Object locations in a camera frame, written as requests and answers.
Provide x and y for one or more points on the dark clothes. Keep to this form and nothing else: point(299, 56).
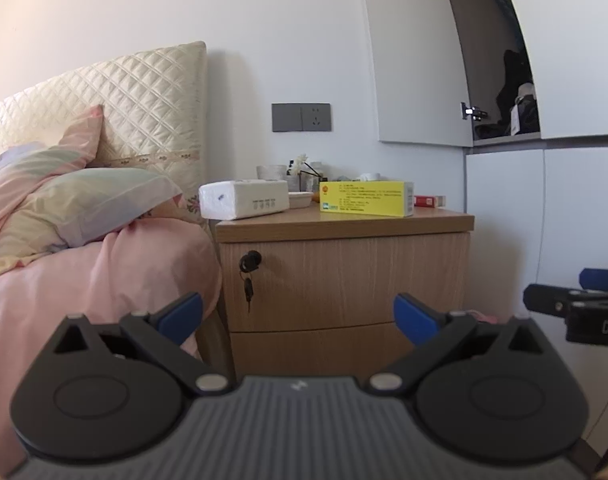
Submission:
point(513, 80)

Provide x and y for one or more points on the metal door hinge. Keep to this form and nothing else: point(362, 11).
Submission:
point(472, 111)

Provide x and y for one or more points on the grey wall switch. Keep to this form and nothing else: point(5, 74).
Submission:
point(286, 117)

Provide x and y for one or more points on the white tissue pack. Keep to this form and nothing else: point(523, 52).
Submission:
point(244, 200)

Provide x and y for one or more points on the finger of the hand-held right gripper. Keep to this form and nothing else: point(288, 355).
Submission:
point(601, 279)
point(543, 300)

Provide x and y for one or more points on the white shallow dish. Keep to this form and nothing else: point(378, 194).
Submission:
point(300, 200)

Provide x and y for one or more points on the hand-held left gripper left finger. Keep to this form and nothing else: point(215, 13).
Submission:
point(181, 317)

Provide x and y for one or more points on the small white flower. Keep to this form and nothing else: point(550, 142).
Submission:
point(301, 162)

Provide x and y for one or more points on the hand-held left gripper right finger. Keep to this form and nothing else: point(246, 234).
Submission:
point(413, 317)

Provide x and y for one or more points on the pink blanket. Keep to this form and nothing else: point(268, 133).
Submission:
point(99, 280)

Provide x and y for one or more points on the pink striped pillow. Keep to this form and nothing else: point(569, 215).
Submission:
point(49, 160)

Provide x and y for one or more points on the white open wardrobe door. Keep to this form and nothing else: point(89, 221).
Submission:
point(413, 60)

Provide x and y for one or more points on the black drawer key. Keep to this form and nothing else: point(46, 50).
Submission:
point(250, 262)

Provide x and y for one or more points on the grey cup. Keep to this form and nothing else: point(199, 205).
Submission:
point(270, 172)

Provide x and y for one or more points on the white round container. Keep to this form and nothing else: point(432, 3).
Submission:
point(369, 177)

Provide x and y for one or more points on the pastel pillow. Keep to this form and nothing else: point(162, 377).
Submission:
point(99, 200)

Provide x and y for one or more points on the pink cloth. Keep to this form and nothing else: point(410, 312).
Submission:
point(483, 317)

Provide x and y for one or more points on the red flat box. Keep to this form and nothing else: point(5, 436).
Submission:
point(428, 201)

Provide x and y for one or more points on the wooden nightstand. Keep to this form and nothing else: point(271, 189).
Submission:
point(344, 222)

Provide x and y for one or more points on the yellow medicine box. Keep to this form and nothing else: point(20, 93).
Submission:
point(359, 199)

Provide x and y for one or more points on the cream quilted headboard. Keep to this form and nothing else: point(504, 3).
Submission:
point(144, 105)

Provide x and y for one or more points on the grey wall socket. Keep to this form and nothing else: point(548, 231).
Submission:
point(316, 117)

